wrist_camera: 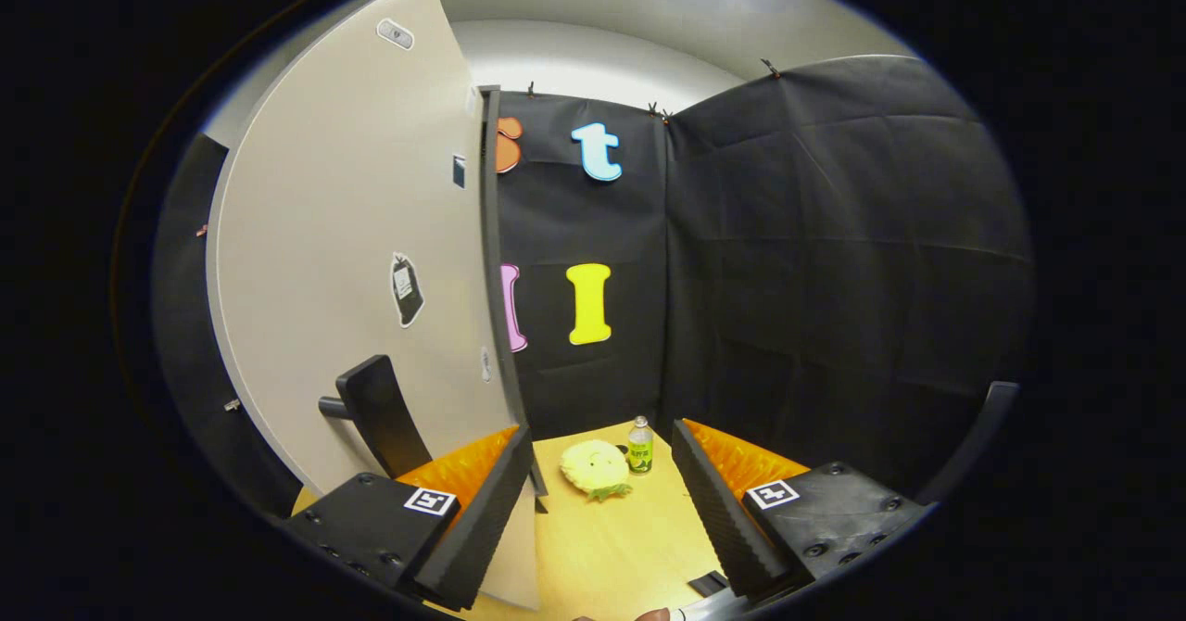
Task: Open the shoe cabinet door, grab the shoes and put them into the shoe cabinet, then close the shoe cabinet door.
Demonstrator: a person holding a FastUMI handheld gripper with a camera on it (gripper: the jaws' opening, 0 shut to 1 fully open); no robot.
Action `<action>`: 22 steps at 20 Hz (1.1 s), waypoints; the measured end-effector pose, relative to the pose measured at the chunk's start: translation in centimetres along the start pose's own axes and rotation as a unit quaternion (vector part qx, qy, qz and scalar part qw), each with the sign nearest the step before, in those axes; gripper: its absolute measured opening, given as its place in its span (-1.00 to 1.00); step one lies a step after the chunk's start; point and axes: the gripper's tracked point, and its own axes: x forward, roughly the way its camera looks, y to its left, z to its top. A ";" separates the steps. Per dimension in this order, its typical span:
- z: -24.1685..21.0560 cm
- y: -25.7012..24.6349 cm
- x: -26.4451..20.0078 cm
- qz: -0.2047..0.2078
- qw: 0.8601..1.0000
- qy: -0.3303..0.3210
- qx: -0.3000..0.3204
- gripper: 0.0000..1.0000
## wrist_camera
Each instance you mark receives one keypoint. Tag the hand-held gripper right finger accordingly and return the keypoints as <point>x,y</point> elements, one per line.
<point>718,519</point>

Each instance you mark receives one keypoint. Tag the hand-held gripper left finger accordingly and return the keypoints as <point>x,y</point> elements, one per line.
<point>482,519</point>

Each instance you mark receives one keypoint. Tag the dark grey shoe cabinet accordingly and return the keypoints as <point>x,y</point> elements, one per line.
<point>496,278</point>

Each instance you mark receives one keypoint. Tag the beige shoe cabinet door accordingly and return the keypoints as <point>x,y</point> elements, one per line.
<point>352,185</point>

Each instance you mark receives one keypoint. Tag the small black object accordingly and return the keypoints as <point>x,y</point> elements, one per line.
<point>709,584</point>

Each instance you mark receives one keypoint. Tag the green drink bottle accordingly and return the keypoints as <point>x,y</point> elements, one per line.
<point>640,449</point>

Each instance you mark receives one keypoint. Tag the yellow plush toy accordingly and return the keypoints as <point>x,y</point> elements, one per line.
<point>593,466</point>

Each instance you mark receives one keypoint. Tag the black backdrop cloth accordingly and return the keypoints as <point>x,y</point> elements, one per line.
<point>834,278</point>

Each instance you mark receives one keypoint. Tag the dark curved bar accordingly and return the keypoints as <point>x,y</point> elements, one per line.
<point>977,436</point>

